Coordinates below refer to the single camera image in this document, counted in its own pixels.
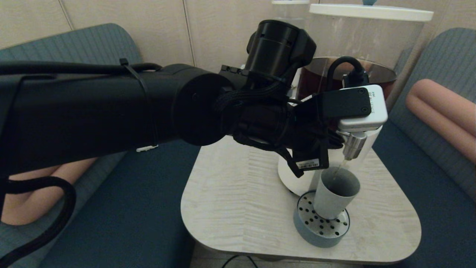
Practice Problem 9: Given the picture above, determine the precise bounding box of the black cable on floor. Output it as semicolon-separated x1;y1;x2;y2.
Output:
222;255;258;268

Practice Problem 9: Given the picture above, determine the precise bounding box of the large blue perforated drip tray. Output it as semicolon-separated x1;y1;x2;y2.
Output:
293;190;350;248

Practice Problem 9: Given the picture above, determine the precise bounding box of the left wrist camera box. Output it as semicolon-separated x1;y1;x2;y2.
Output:
322;85;388;133

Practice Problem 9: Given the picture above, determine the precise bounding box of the blue upholstered bench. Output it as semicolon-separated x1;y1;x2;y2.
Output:
372;28;476;268
0;23;201;268

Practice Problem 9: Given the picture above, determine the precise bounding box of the small clear water dispenser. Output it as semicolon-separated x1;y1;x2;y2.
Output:
271;0;310;28

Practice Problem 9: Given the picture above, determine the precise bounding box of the white lid of tea dispenser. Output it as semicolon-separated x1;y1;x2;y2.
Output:
310;4;434;22

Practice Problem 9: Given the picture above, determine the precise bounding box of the large tea drink dispenser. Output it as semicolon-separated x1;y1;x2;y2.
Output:
278;15;426;197

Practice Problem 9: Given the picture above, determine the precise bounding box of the steel tap of tea dispenser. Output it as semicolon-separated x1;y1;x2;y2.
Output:
337;130;368;161

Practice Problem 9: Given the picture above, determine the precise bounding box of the grey-blue plastic cup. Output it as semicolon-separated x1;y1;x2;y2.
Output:
313;166;361;220

